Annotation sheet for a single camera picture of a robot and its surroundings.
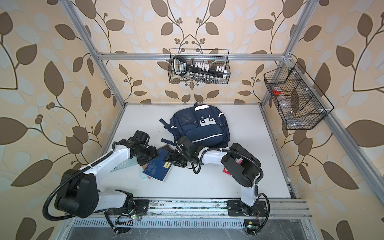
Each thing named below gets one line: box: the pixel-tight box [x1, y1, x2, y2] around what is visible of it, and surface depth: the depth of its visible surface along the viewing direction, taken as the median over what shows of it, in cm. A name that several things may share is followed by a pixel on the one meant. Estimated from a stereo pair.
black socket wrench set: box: [173, 57, 228, 79], surface depth 86 cm
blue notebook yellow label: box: [142, 148, 174, 182], surface depth 84 cm
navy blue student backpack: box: [159, 102, 231, 148], surface depth 104 cm
